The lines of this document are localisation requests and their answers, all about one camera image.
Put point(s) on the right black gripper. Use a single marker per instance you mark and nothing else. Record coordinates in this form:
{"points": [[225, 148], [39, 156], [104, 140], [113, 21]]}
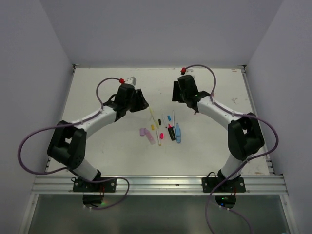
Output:
{"points": [[175, 96]]}

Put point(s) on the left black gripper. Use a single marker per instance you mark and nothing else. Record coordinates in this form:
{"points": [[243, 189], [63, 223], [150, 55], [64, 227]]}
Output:
{"points": [[142, 104]]}

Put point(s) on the thin yellow pen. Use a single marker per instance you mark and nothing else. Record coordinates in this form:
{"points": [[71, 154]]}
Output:
{"points": [[153, 117]]}

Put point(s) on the lilac highlighter cap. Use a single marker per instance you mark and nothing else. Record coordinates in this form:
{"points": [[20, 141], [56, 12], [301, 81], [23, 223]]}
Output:
{"points": [[142, 131]]}

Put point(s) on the lilac highlighter body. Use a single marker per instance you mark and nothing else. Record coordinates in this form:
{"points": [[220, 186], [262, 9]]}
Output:
{"points": [[149, 136]]}

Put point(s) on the black pink highlighter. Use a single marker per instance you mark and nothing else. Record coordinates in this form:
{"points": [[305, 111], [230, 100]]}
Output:
{"points": [[171, 132]]}

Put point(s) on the blue translucent highlighter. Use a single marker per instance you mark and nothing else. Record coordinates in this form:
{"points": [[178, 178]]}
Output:
{"points": [[178, 133]]}

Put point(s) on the white yellow marker pen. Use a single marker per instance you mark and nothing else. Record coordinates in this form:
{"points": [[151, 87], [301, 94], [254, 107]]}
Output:
{"points": [[158, 137]]}

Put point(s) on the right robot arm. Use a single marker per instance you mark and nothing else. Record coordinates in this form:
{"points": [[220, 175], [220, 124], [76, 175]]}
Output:
{"points": [[245, 137]]}

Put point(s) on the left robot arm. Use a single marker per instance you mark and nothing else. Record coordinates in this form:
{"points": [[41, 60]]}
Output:
{"points": [[68, 143]]}

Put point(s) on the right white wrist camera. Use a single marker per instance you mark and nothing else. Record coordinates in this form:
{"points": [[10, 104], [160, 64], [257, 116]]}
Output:
{"points": [[190, 72]]}

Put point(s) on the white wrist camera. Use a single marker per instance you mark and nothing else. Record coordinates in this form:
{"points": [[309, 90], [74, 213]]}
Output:
{"points": [[190, 72], [132, 81]]}

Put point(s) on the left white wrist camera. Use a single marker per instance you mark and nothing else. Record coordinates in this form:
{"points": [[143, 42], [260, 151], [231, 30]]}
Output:
{"points": [[132, 81]]}

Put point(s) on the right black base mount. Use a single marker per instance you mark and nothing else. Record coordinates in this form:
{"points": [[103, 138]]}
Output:
{"points": [[210, 181]]}

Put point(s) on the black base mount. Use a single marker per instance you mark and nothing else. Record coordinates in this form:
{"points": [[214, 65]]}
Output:
{"points": [[210, 181], [108, 186]]}

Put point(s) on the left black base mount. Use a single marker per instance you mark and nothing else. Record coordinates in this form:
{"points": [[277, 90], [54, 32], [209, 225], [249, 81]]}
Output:
{"points": [[108, 186]]}

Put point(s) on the aluminium rail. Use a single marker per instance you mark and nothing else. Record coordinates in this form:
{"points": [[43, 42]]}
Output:
{"points": [[170, 185]]}

